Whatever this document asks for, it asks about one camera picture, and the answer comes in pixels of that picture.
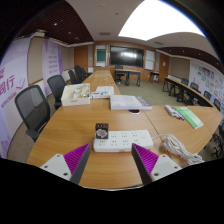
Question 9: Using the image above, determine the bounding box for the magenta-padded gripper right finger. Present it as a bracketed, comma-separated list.
[130, 142, 183, 187]

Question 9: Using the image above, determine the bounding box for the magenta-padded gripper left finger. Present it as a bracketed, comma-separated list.
[39, 142, 92, 185]

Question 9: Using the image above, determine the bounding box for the black charger block with sticker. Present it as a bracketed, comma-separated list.
[94, 122, 110, 140]

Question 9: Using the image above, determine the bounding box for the white power strip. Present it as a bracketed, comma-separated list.
[92, 129, 155, 153]

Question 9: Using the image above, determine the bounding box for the red whiteboard marker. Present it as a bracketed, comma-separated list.
[168, 107, 181, 120]

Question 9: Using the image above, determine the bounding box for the white whiteboard eraser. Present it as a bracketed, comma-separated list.
[164, 104, 178, 118]

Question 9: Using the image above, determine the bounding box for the green booklet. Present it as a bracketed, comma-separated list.
[173, 106, 205, 130]

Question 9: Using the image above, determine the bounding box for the thick white book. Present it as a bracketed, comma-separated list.
[109, 94, 153, 111]

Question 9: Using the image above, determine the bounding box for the white open cardboard box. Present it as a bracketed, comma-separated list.
[60, 83, 92, 107]

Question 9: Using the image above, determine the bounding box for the small white and blue box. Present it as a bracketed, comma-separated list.
[89, 91, 111, 100]

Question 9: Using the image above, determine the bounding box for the black mesh office chair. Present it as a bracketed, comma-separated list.
[14, 84, 51, 143]
[46, 74, 67, 110]

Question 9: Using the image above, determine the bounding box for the white printed paper sheet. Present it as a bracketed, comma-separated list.
[94, 85, 115, 96]

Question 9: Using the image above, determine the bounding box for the row of black office chairs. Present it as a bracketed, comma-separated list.
[179, 77, 224, 161]
[67, 65, 91, 85]

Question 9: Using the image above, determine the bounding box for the small wooden side desk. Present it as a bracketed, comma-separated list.
[148, 71, 160, 83]

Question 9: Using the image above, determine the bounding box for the wooden desk with black legs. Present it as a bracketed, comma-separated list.
[114, 68, 142, 88]

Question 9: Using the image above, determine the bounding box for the brown wooden door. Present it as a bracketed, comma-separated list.
[158, 53, 170, 83]
[73, 45, 89, 73]

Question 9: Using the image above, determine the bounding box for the large ceiling light panel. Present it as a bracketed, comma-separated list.
[118, 0, 206, 42]

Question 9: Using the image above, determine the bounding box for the white coiled power cable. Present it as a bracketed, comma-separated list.
[151, 133, 205, 166]

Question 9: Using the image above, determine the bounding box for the purple wall banner with lettering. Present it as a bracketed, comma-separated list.
[0, 36, 33, 158]

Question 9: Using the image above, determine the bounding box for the white wall board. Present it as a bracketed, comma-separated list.
[144, 49, 156, 71]

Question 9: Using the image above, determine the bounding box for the colourful wall posters group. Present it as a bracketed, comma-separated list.
[196, 64, 224, 108]

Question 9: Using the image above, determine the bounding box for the green wall board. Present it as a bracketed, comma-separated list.
[95, 48, 108, 67]

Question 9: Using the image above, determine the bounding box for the large black wall screen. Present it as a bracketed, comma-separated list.
[109, 45, 145, 69]

